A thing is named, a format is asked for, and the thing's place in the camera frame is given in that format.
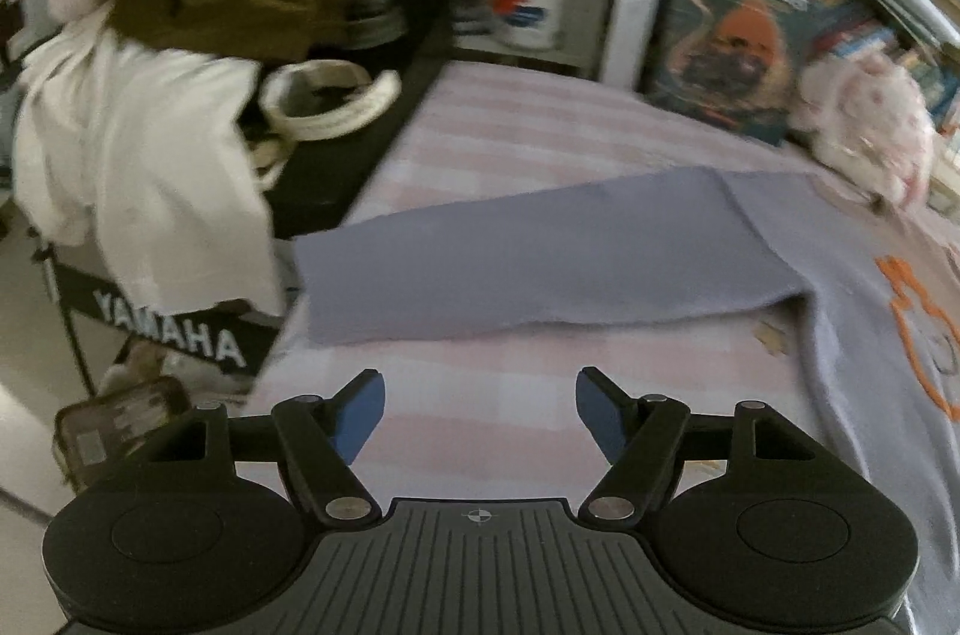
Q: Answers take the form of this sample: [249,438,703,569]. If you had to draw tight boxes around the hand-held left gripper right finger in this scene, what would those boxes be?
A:
[574,366,818,523]

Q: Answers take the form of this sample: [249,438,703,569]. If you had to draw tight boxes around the pink plush toy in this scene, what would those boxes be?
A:
[791,51,937,210]

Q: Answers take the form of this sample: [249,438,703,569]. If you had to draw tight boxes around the white headphones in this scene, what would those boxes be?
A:
[259,59,402,142]

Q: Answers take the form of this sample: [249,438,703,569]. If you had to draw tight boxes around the pink striped bed sheet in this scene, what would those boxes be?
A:
[238,61,960,502]

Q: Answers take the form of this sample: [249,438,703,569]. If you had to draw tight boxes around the lavender sweatshirt with orange print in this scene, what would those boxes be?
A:
[294,166,960,635]

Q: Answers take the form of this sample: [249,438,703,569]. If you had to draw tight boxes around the black keyboard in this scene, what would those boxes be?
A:
[56,16,455,390]

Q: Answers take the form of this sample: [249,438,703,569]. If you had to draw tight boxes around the white garment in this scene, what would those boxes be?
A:
[13,16,290,315]

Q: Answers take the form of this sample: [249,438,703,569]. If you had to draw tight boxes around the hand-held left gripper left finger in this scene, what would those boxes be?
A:
[139,369,387,523]

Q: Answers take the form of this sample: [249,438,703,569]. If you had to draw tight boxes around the white container with blue label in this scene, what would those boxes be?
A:
[501,0,577,52]

